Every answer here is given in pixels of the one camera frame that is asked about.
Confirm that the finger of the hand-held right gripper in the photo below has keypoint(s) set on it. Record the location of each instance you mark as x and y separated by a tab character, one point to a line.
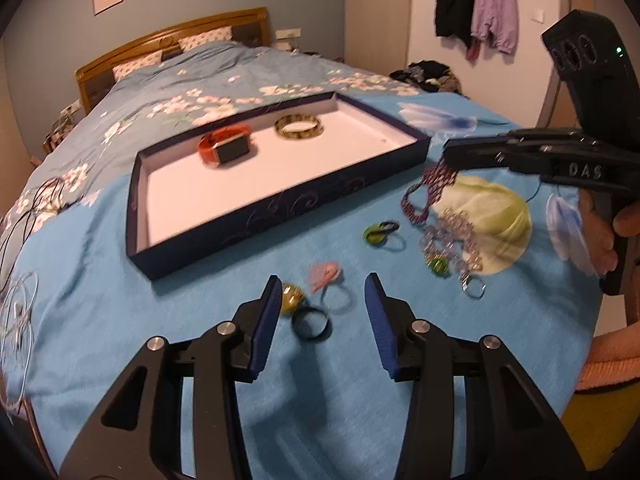
545	134
480	152

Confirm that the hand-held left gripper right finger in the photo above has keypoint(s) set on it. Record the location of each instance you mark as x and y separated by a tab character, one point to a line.
377	320

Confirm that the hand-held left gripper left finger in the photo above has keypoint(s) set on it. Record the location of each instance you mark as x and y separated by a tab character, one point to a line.
267	320

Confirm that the dark blue tray box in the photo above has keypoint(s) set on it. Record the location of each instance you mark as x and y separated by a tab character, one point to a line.
210	195

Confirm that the person's right hand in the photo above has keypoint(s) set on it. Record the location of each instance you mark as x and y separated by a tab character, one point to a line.
597	240

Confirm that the wooden door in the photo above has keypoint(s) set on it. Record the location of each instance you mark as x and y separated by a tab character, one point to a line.
551	105

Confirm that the pile of dark clothes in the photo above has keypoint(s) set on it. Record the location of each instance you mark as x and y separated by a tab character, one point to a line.
425	75

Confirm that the blue floral blanket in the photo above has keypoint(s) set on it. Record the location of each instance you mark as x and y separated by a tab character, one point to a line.
150	340

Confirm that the purple jacket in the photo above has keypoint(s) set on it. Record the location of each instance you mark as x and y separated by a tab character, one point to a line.
495	5

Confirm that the black jacket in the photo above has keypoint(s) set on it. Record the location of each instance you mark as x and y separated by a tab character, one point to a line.
455	5

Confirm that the orange smartwatch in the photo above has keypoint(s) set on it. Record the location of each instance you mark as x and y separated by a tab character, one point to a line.
227	147

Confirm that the green yellow bangle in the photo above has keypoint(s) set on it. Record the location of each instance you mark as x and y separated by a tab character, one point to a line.
300	130

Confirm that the orange fuzzy cloth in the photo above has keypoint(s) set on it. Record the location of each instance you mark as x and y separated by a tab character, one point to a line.
615	360

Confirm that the cluttered bedside table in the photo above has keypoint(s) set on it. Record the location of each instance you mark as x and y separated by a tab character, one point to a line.
62	125

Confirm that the floral pillow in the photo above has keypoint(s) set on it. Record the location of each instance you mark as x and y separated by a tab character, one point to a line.
205	40
137	66

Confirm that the wooden headboard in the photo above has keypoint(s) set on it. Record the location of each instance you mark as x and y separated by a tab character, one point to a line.
150	42

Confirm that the white light switch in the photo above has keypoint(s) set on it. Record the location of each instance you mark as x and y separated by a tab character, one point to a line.
540	15

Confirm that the white wall socket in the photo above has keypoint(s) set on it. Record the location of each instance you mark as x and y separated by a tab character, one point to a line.
289	34

